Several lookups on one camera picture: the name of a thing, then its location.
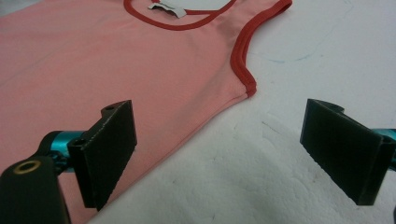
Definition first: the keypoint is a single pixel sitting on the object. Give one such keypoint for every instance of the pink tank top red trim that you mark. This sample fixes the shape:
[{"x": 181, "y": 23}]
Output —
[{"x": 124, "y": 81}]

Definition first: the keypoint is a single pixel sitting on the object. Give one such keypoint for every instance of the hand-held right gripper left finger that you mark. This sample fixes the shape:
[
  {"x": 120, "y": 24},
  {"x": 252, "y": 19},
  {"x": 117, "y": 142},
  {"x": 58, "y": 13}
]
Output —
[{"x": 104, "y": 155}]

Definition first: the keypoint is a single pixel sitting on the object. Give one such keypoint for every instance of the white garment label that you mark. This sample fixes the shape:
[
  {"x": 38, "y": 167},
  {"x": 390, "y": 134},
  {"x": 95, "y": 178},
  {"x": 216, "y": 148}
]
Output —
[{"x": 169, "y": 7}]

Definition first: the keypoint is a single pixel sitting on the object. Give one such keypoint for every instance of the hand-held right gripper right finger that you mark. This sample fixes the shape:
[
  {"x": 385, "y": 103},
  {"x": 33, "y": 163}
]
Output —
[{"x": 345, "y": 149}]

